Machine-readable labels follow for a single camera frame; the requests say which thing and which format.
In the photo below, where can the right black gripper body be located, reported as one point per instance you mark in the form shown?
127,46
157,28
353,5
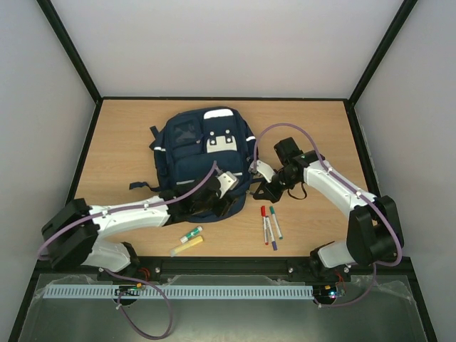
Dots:
272,184

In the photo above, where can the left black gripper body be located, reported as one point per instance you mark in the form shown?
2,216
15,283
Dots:
219,211

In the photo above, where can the navy blue student backpack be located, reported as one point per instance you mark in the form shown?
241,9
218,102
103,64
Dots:
190,142

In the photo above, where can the green glue stick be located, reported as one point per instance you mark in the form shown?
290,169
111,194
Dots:
191,234

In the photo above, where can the yellow highlighter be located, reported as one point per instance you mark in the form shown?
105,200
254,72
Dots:
189,244

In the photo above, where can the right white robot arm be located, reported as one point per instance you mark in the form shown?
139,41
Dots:
374,234

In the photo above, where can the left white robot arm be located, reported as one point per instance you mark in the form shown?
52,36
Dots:
78,234

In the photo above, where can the red marker pen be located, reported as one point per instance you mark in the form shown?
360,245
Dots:
265,230

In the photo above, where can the green marker pen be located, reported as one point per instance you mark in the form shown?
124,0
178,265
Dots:
276,222

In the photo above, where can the purple marker pen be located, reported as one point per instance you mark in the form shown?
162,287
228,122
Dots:
272,240

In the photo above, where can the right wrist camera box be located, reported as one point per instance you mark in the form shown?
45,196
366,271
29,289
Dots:
258,167

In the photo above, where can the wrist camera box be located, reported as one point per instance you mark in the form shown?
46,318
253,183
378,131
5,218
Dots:
227,182
258,167

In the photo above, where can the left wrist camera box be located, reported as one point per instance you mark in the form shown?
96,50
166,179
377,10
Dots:
227,182

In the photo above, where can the light blue cable duct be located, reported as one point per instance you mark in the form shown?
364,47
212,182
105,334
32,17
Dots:
62,291

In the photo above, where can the black aluminium frame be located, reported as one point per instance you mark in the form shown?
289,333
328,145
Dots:
241,265

